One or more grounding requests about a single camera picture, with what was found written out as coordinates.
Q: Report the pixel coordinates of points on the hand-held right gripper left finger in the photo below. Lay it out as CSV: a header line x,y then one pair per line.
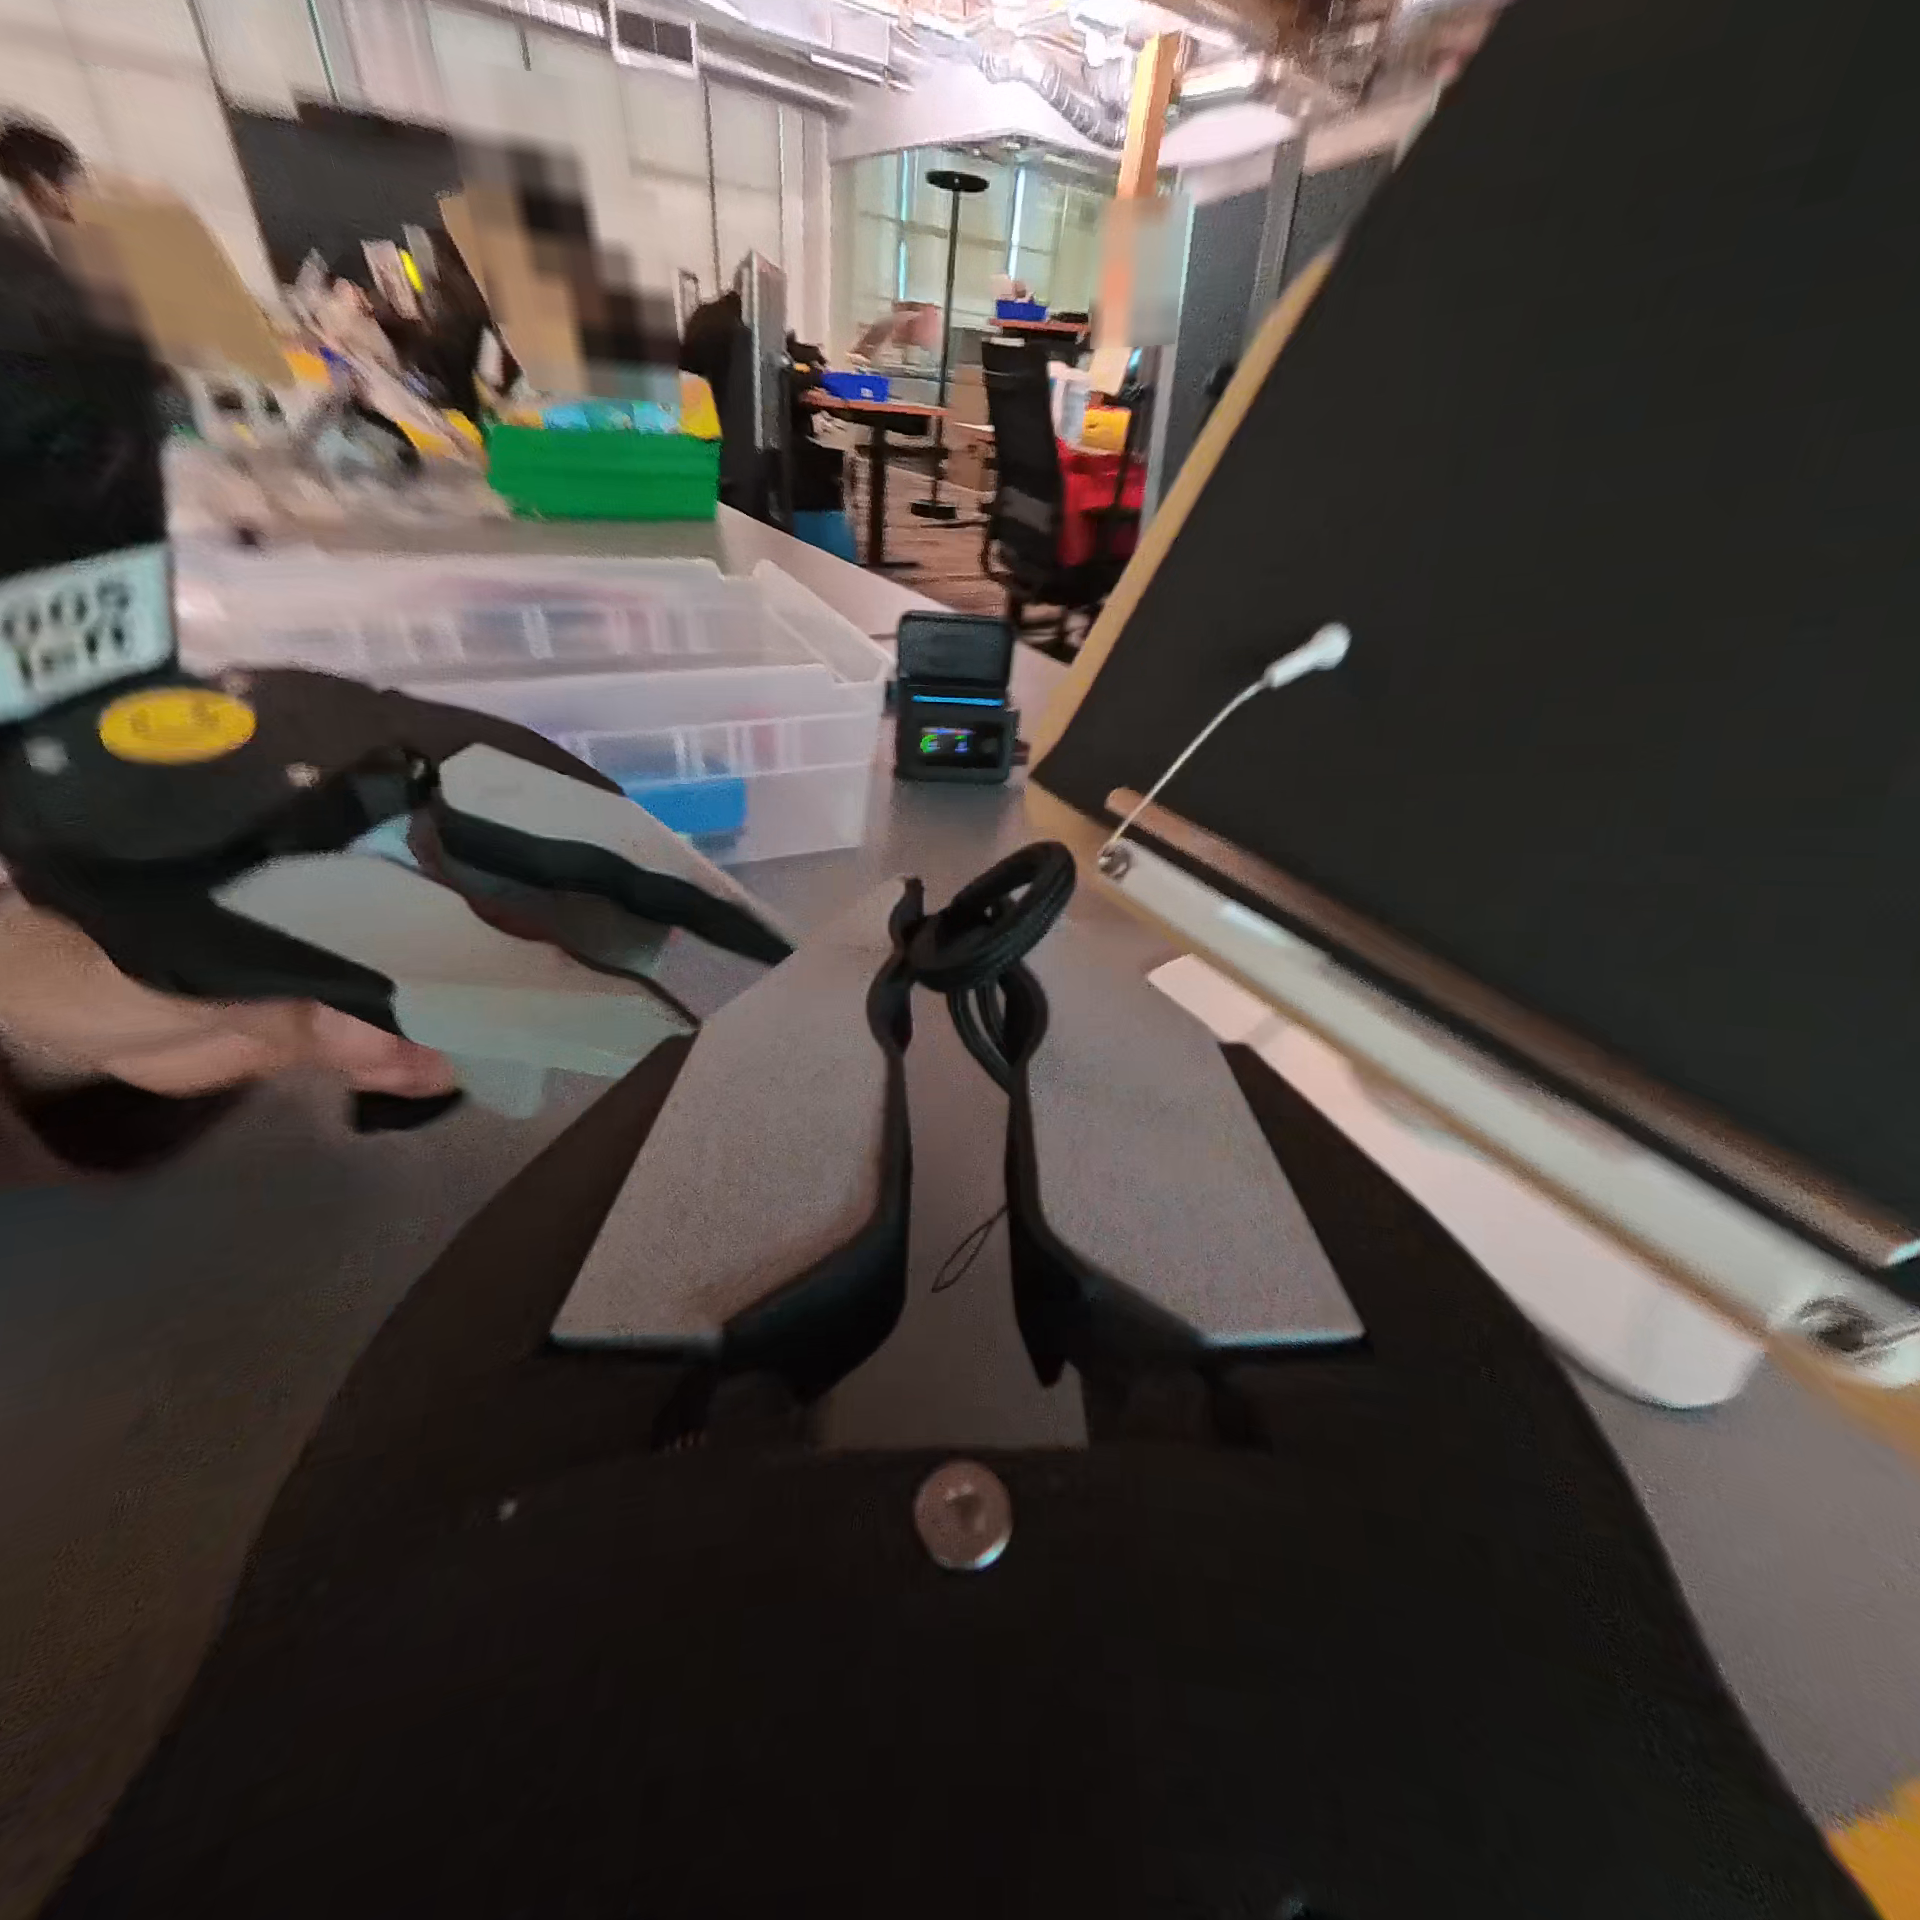
x,y
733,1187

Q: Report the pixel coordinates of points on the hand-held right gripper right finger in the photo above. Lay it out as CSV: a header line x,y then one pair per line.
x,y
1186,1187

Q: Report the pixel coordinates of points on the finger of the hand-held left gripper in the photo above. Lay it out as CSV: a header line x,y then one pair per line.
x,y
603,820
492,992

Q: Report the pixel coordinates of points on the clear plastic bin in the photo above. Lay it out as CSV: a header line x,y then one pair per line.
x,y
679,657

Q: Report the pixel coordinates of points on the yellow plastic bin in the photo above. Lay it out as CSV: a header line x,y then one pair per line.
x,y
1893,1875

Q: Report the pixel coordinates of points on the blue foam block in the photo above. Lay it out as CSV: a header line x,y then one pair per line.
x,y
699,806

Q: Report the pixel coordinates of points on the green plastic bin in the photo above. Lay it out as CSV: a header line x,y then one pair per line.
x,y
603,472

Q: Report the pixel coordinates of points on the black charger with display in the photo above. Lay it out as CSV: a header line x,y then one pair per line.
x,y
959,704

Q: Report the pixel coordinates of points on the wooden desk with black legs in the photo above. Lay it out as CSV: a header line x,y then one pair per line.
x,y
881,445

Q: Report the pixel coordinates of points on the blue tray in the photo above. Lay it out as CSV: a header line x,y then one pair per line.
x,y
853,382

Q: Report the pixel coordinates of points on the black office chair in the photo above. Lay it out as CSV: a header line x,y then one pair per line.
x,y
1026,445

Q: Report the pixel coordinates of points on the red storage bins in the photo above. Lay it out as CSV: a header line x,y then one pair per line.
x,y
1107,506

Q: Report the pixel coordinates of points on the black floor lamp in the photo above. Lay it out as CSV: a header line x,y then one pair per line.
x,y
959,301

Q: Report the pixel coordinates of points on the bright paned window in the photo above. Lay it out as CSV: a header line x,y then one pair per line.
x,y
960,240

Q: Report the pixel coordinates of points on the black wood-edged display panel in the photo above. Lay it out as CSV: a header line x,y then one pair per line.
x,y
1575,521

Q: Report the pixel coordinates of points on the silver air duct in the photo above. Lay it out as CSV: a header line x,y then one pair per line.
x,y
1048,80

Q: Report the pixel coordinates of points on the wooden post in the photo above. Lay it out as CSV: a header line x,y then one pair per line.
x,y
1152,109

